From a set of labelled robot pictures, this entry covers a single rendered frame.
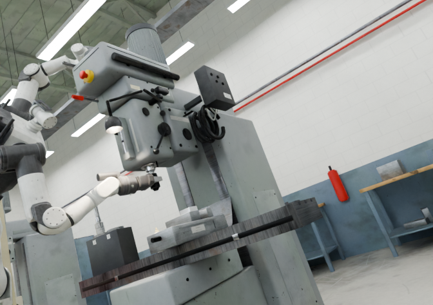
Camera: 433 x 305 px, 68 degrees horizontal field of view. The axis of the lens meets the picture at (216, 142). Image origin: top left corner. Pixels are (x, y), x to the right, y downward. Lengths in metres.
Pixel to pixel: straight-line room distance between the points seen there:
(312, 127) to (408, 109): 1.40
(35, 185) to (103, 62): 0.61
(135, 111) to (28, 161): 0.50
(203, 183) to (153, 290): 0.75
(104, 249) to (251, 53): 5.13
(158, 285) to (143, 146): 0.60
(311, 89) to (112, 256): 4.58
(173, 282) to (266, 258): 0.61
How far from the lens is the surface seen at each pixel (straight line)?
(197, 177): 1.88
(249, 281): 1.68
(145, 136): 1.53
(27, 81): 1.95
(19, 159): 1.41
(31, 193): 1.36
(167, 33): 4.55
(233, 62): 6.51
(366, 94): 5.49
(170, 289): 1.26
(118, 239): 1.77
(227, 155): 1.76
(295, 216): 1.09
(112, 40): 8.72
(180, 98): 1.88
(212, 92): 1.65
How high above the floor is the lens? 0.87
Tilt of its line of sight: 16 degrees up
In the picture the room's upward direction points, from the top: 19 degrees counter-clockwise
